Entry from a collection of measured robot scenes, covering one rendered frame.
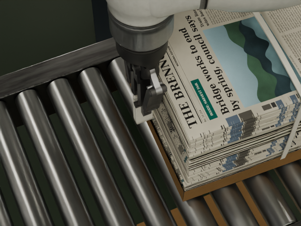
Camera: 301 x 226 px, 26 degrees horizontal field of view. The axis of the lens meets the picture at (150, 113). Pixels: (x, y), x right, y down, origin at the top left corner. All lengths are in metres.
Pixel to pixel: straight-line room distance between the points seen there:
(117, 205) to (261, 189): 0.25
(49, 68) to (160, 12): 0.53
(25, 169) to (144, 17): 0.47
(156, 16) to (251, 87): 0.24
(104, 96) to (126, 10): 0.46
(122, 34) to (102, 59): 0.44
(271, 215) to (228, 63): 0.29
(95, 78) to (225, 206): 0.36
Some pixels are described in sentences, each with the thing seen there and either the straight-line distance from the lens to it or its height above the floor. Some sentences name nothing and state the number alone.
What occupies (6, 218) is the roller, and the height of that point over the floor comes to 0.79.
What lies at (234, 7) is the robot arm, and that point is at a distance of 0.81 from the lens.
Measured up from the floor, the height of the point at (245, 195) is 0.00.
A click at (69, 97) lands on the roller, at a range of 1.26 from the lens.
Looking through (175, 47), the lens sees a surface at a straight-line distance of 1.03.
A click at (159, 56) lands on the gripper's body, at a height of 1.11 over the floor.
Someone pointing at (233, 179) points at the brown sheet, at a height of 0.83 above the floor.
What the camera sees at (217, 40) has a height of 1.03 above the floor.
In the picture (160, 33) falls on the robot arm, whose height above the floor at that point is 1.17.
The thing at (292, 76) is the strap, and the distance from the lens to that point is 1.01.
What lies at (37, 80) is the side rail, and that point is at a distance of 1.29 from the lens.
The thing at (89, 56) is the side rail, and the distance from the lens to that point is 1.31.
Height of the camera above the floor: 1.84
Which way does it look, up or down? 58 degrees down
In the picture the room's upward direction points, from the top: straight up
